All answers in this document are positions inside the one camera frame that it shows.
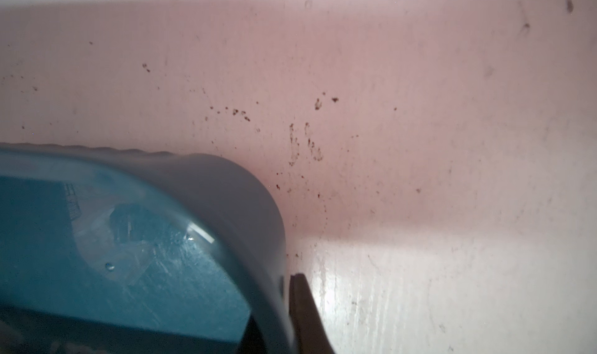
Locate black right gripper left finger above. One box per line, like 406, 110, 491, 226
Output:
237, 316, 267, 354

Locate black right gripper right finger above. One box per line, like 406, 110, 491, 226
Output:
289, 273, 334, 354

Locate dark teal storage box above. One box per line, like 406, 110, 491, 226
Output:
1, 144, 298, 353

